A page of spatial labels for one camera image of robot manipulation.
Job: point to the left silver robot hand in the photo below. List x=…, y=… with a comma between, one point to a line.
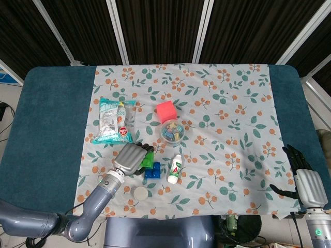
x=128, y=158

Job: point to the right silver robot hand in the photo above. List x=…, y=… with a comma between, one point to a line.
x=309, y=182

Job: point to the green toy block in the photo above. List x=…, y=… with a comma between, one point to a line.
x=148, y=160

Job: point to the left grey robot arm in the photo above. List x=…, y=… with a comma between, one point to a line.
x=75, y=209

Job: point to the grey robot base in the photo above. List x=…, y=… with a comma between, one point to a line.
x=157, y=232

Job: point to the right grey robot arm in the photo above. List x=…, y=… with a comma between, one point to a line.
x=316, y=226

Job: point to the blue toy block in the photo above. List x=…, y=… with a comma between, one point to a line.
x=153, y=171

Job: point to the white round lid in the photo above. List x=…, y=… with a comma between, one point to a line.
x=141, y=193

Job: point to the teal snack bag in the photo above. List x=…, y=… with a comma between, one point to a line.
x=114, y=121

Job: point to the white yogurt drink bottle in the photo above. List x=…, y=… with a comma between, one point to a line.
x=175, y=169

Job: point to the clear tub of binder clips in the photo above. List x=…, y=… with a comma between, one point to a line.
x=172, y=132

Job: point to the floral tablecloth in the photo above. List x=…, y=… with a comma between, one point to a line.
x=181, y=139

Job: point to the pink foam cube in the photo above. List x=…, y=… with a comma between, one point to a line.
x=167, y=110

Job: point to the dark bin with green item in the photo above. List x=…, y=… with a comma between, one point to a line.
x=239, y=230

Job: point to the teal table mat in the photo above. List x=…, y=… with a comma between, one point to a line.
x=38, y=134

